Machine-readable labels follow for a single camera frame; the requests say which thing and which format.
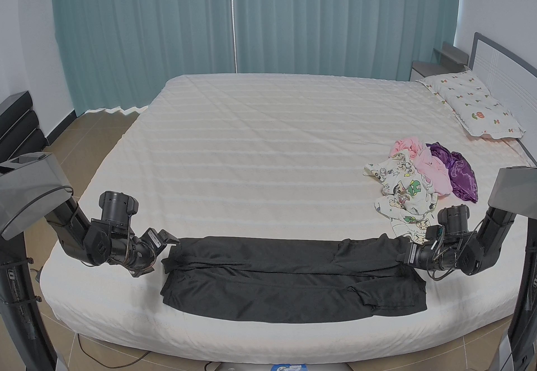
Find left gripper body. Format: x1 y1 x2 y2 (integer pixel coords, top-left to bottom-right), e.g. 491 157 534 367
125 237 163 278

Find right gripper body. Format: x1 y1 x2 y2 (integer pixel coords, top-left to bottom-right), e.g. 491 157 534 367
415 243 444 273

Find black trousers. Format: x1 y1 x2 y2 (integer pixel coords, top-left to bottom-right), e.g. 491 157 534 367
161 235 429 325

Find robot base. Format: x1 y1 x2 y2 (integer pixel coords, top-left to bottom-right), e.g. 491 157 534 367
206 361 353 371

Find bed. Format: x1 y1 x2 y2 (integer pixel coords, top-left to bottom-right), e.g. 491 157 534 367
37 31 537 365

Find white printed pyjama top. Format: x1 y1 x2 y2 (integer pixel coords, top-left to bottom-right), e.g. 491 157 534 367
363 150 439 245

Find purple garment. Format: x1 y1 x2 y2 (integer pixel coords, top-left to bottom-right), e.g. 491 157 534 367
426 142 479 203

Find pink garment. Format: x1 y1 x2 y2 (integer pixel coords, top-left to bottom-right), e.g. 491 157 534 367
390 136 453 198

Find white printed pillow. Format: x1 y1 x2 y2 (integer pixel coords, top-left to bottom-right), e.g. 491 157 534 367
417 71 526 138

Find dark grey chest of drawers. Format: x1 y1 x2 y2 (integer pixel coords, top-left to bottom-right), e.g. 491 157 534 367
0 91 48 157

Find grey bedside table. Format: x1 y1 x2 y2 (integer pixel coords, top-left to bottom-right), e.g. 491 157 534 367
410 41 470 83

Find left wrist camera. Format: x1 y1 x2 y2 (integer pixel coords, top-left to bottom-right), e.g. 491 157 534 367
144 228 165 251

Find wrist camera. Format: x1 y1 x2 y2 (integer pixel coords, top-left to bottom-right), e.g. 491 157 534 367
144 228 165 251
403 243 420 267

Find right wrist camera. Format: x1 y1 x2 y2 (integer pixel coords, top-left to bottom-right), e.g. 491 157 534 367
403 243 420 267

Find black cable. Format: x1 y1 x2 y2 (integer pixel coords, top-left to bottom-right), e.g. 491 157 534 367
76 332 149 367

